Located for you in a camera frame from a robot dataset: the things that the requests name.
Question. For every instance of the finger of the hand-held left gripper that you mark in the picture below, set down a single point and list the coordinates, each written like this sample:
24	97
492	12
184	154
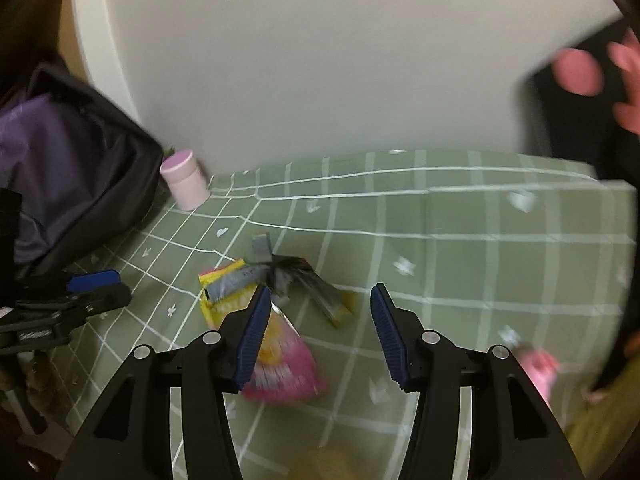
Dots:
107	297
95	281

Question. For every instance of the black bag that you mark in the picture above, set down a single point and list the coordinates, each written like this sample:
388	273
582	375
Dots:
100	170

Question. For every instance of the black pillow pink print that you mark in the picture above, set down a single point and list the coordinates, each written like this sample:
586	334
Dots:
620	210

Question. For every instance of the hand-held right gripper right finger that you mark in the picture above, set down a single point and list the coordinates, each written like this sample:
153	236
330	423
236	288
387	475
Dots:
390	335

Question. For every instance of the pink plastic cup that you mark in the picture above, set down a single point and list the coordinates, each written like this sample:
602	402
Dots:
187	185

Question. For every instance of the pink yellow snack packet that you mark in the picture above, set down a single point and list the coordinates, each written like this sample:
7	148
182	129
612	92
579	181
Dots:
290	375

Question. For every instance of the dark foil wrapper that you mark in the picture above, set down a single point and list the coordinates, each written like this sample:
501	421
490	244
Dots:
310	285

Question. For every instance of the pink plush toy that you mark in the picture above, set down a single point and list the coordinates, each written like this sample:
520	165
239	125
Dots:
540	370

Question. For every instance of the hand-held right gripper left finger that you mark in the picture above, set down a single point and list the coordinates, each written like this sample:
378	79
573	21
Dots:
252	335

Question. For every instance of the green grid bed sheet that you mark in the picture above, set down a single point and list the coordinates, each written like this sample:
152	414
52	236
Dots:
450	270

